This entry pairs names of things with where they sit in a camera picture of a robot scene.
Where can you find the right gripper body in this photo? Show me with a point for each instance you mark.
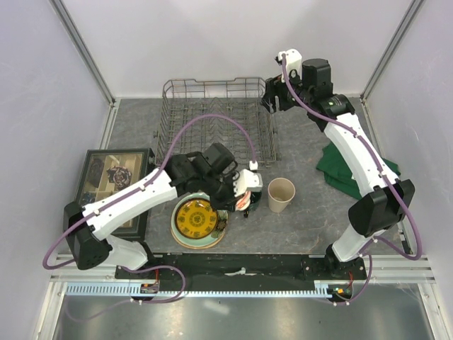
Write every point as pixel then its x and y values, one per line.
pixel 274 86

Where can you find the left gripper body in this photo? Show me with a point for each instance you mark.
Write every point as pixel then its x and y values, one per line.
pixel 222 192

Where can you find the mint green flower plate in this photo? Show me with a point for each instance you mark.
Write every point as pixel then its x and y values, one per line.
pixel 223 214

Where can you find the white red patterned bowl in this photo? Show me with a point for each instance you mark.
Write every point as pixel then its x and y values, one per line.
pixel 244 202

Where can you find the dark green mug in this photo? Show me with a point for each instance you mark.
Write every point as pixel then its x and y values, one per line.
pixel 254 202

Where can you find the yellow black patterned plate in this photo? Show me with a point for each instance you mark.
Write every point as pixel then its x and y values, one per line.
pixel 196 219

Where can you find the beige plastic cup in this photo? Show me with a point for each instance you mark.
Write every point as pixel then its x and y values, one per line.
pixel 281 192

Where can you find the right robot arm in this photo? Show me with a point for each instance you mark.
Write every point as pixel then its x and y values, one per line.
pixel 384 197

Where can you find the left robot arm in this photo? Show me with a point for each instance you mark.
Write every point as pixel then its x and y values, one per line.
pixel 90 228

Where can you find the green folded cloth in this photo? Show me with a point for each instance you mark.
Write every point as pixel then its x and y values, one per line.
pixel 336 170

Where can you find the black framed compartment box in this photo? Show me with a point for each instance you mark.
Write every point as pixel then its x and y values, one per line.
pixel 107 171

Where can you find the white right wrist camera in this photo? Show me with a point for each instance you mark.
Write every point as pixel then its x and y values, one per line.
pixel 290 61

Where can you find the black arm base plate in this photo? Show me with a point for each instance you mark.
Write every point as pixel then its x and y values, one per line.
pixel 257 272

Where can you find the grey wire dish rack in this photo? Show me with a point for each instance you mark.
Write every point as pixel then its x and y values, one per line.
pixel 196 114

